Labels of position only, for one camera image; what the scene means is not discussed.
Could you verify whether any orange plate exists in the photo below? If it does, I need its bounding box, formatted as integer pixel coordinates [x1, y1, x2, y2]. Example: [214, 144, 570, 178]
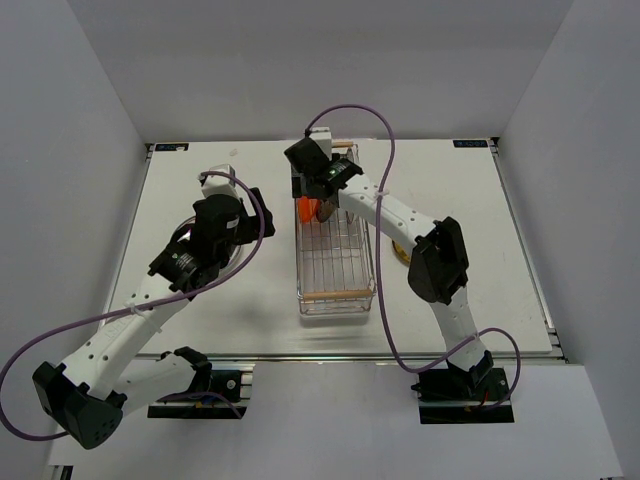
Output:
[297, 196, 321, 224]

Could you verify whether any wire dish rack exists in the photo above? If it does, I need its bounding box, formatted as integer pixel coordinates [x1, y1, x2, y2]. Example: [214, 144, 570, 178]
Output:
[290, 141, 377, 317]

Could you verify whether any yellow patterned plate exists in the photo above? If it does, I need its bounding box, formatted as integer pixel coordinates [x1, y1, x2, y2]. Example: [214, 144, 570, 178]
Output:
[392, 241, 410, 265]

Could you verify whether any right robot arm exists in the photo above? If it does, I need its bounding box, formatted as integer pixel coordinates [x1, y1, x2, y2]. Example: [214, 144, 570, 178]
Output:
[284, 136, 493, 399]

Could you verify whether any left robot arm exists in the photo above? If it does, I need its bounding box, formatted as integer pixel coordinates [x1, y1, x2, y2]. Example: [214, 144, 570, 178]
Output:
[32, 187, 275, 450]

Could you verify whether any dark patterned plate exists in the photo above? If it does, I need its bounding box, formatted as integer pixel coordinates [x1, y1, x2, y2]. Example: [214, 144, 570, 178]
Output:
[315, 200, 337, 223]

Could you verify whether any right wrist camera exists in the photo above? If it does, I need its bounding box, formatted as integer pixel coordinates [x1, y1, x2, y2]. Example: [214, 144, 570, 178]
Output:
[305, 127, 333, 158]

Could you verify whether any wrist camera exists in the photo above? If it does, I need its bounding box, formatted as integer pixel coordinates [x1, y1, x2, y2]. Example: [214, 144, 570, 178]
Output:
[198, 164, 239, 199]
[305, 127, 333, 158]

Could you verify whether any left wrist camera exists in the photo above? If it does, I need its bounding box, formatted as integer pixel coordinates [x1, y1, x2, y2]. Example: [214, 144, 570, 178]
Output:
[198, 164, 239, 199]

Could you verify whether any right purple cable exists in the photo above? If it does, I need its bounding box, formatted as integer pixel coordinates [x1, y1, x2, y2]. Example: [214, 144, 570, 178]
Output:
[305, 103, 522, 412]

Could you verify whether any purple cable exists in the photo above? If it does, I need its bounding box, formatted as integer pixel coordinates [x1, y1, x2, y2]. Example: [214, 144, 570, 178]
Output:
[305, 103, 522, 412]
[0, 170, 266, 441]

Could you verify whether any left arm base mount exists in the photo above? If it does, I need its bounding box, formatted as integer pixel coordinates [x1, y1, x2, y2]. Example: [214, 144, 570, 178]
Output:
[147, 364, 253, 420]

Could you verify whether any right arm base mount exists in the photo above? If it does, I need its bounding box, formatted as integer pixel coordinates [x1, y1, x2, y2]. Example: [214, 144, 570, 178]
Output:
[411, 368, 515, 425]

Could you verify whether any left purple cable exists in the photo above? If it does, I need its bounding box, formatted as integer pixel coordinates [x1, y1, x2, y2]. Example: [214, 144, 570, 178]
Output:
[0, 170, 266, 441]

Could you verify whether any aluminium table rail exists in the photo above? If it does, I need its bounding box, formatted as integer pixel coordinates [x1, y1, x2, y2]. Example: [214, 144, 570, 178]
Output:
[134, 352, 566, 364]

